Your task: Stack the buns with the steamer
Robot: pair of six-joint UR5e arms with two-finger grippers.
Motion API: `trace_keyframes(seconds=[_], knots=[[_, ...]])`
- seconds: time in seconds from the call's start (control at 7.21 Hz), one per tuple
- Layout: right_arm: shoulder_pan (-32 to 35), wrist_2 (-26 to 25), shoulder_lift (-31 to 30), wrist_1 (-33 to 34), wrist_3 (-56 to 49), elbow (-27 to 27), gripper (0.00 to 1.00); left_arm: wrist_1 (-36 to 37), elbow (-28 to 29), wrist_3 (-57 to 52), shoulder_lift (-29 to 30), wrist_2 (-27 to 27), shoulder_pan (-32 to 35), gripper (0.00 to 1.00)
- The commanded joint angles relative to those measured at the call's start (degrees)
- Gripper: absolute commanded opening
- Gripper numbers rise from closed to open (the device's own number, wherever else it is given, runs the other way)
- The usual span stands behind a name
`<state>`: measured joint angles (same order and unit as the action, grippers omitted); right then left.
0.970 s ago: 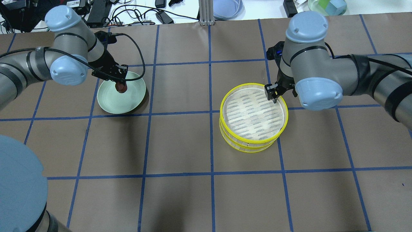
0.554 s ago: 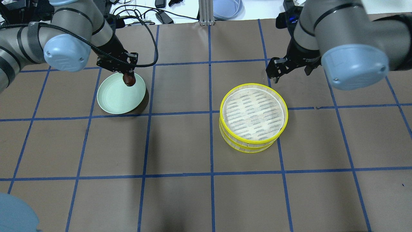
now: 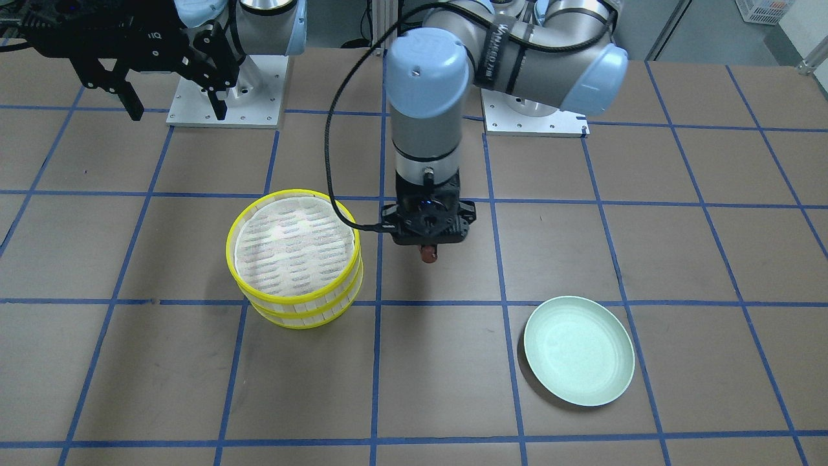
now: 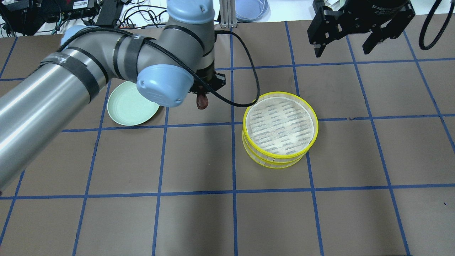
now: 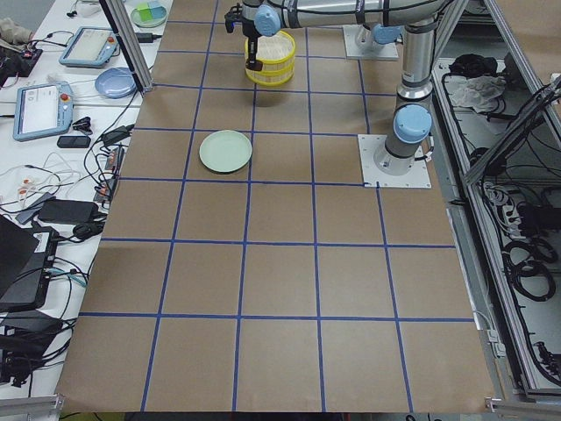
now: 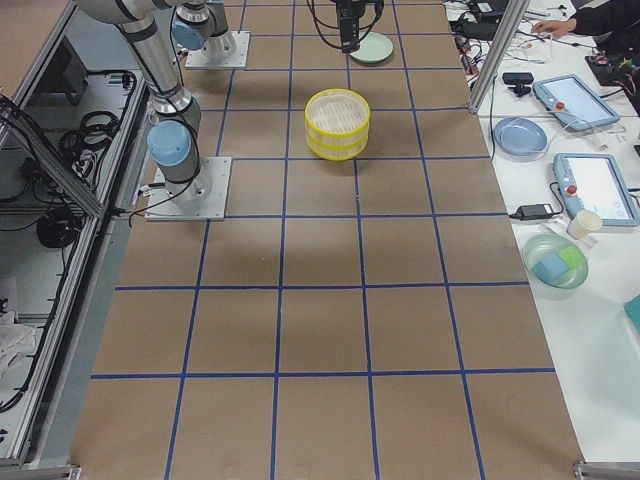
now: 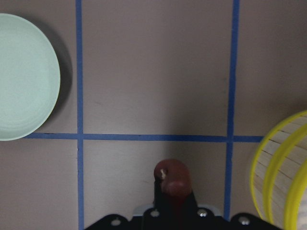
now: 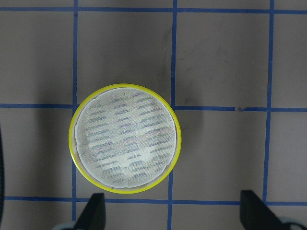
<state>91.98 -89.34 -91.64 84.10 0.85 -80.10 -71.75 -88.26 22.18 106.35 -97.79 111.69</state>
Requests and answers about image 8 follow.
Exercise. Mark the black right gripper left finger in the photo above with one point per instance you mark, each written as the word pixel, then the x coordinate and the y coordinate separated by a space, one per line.
pixel 93 216

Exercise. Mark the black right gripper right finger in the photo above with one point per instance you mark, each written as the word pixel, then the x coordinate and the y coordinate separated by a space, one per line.
pixel 255 215

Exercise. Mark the yellow rimmed steamer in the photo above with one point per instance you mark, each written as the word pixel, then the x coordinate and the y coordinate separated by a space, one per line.
pixel 125 138

